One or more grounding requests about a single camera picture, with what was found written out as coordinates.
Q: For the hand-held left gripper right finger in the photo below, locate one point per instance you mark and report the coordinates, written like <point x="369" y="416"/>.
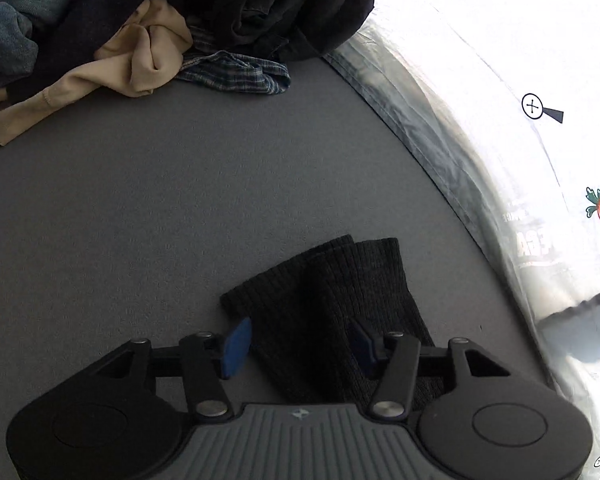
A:
<point x="362" y="346"/>

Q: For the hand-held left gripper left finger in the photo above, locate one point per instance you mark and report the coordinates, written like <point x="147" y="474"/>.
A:
<point x="237" y="347"/>

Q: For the white printed plastic sheet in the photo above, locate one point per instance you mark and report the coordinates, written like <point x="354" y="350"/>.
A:
<point x="480" y="60"/>

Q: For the dark grey ribbed knit garment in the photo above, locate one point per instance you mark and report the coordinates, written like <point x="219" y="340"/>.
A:
<point x="320" y="300"/>

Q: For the beige garment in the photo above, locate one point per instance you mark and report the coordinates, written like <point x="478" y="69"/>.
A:
<point x="130" y="67"/>

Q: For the black jacket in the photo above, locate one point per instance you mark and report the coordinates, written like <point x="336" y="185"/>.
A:
<point x="305" y="10"/>

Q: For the blue plaid garment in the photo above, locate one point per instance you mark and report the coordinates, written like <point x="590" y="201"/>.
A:
<point x="240" y="77"/>

